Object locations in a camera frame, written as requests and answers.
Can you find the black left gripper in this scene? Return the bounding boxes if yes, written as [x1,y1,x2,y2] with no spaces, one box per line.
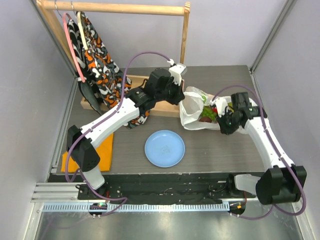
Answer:
[155,77,186,106]

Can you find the white plastic bag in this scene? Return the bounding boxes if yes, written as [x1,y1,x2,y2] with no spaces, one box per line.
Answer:
[178,86,248,136]

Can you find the green fake grapes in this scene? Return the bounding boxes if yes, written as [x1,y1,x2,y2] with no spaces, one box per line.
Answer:
[200,106,217,121]

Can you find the blue plastic plate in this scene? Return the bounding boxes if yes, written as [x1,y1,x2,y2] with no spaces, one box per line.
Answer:
[144,130,186,168]

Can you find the wooden clothes rack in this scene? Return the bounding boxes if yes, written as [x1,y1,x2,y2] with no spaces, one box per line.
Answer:
[36,0,191,118]

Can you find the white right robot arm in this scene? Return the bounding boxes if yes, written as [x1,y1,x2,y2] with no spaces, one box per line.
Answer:
[210,92,307,205]

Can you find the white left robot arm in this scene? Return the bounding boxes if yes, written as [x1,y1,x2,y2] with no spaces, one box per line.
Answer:
[67,64,187,200]

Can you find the dark red fake plum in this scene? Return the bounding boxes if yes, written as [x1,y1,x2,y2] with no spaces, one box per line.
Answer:
[199,116,212,123]

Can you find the orange grey patterned garment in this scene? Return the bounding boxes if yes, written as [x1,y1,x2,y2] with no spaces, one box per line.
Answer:
[80,11,151,130]

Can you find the black white zebra garment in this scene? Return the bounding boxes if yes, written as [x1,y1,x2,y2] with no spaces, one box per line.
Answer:
[66,19,103,115]

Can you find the orange folded cloth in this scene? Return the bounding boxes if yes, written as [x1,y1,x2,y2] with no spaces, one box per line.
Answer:
[68,133,114,173]

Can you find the cream clothes hanger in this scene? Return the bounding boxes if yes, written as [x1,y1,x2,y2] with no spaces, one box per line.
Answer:
[76,11,88,50]

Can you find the pink clothes hanger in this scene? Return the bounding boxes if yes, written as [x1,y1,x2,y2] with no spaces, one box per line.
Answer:
[62,12,86,83]

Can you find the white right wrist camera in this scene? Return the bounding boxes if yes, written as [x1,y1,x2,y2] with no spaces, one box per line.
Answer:
[210,96,231,117]

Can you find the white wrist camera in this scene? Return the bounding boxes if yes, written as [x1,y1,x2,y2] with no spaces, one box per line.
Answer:
[210,96,231,117]
[167,58,187,86]

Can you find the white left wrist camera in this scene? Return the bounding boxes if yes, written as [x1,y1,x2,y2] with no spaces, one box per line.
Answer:
[167,58,187,86]

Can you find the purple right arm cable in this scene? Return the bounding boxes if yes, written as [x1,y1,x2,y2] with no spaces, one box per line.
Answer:
[212,84,307,221]

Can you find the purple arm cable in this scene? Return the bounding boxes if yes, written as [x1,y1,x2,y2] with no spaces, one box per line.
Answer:
[64,51,176,218]
[212,84,307,221]

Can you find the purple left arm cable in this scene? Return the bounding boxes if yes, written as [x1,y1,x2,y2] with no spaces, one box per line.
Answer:
[64,51,176,218]

